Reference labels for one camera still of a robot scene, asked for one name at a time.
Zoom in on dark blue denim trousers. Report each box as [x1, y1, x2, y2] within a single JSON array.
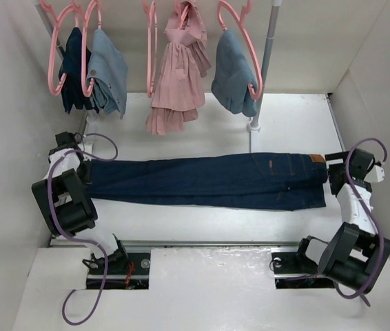
[[87, 152, 327, 211]]

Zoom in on white rack foot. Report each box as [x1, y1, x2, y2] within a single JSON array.
[[82, 113, 99, 152], [247, 117, 261, 153]]

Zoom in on grey rack pole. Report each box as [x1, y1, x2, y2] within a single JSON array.
[[33, 1, 65, 59], [249, 0, 283, 131]]

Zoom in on pink hanger holding dress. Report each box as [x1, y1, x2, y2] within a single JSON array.
[[174, 1, 194, 30]]

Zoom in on hanging dark navy trousers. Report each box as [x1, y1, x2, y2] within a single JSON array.
[[58, 27, 93, 114]]

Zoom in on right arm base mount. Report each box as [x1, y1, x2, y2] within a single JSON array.
[[269, 252, 334, 290]]

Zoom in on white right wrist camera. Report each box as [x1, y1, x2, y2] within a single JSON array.
[[365, 162, 385, 183]]

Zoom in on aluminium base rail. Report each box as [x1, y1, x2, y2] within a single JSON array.
[[123, 240, 299, 252]]

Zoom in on grey right rack pole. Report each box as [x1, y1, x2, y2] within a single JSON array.
[[249, 0, 283, 131]]

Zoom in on white right rack foot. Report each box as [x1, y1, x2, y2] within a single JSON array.
[[247, 117, 261, 153]]

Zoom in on hanging pink dress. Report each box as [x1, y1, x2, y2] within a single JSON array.
[[146, 1, 212, 135]]

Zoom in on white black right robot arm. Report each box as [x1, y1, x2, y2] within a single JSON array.
[[293, 148, 390, 296]]

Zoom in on hanging blue grey trousers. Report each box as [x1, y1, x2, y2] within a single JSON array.
[[211, 30, 258, 118]]

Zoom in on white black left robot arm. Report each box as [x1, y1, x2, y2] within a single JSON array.
[[31, 132, 130, 274]]

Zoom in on grey left rack pole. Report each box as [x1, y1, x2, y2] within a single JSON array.
[[33, 1, 65, 59]]

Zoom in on white left rack foot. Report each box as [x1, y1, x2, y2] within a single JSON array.
[[82, 113, 99, 152]]

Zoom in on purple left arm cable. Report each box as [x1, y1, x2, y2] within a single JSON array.
[[46, 132, 119, 325]]

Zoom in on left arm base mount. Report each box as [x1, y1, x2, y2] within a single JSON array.
[[82, 252, 151, 290]]

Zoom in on hanging light blue trousers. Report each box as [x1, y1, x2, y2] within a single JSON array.
[[87, 29, 128, 119]]

